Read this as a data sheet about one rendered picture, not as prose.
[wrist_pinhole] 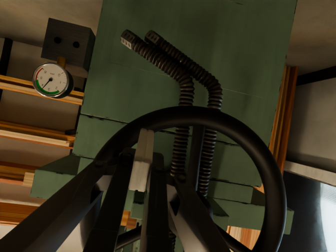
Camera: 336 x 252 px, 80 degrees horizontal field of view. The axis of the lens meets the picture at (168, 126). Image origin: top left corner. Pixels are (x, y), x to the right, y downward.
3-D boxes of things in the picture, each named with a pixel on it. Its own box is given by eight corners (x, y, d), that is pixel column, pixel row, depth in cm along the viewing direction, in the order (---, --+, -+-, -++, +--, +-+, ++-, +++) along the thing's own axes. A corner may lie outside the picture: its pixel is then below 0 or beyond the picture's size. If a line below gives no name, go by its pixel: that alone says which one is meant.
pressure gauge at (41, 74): (74, 56, 36) (64, 100, 36) (80, 62, 40) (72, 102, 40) (37, 48, 36) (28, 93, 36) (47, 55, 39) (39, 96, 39)
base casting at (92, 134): (270, 151, 48) (263, 189, 48) (201, 136, 105) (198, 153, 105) (77, 113, 43) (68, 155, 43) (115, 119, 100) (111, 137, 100)
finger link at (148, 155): (143, 160, 16) (152, 162, 16) (147, 129, 22) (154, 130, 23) (136, 191, 17) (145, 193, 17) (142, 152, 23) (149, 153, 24)
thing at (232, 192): (254, 187, 48) (250, 203, 48) (220, 167, 69) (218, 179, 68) (80, 156, 43) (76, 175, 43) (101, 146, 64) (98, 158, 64)
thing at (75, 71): (90, 26, 39) (82, 67, 39) (103, 49, 51) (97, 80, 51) (45, 15, 38) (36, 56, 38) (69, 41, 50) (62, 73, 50)
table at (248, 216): (332, 231, 40) (326, 262, 40) (250, 185, 70) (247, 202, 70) (1, 181, 32) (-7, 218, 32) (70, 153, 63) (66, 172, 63)
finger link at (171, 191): (149, 183, 15) (188, 189, 15) (151, 150, 19) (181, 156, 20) (145, 199, 15) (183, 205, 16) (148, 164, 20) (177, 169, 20)
